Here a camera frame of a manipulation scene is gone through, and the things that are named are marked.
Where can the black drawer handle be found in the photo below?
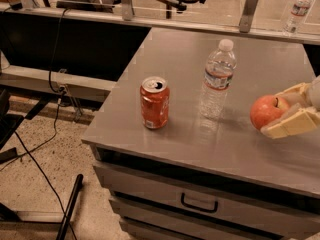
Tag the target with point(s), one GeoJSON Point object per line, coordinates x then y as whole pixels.
{"type": "Point", "coordinates": [206, 206]}

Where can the distant water bottle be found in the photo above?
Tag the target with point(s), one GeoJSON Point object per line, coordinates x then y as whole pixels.
{"type": "Point", "coordinates": [298, 13]}

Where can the metal glass railing frame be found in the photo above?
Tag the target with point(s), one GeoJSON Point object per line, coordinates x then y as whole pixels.
{"type": "Point", "coordinates": [213, 16]}

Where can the red apple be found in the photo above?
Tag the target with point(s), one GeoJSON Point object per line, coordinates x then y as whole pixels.
{"type": "Point", "coordinates": [267, 109]}

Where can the grey metal drawer cabinet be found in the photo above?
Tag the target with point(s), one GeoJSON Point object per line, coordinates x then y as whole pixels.
{"type": "Point", "coordinates": [266, 189]}

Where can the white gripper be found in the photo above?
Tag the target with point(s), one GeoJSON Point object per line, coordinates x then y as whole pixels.
{"type": "Point", "coordinates": [315, 92]}

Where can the clear plastic water bottle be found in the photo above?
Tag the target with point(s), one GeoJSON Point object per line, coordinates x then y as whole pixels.
{"type": "Point", "coordinates": [218, 74]}

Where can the orange soda can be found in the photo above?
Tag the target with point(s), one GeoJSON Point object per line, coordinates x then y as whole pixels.
{"type": "Point", "coordinates": [154, 100]}

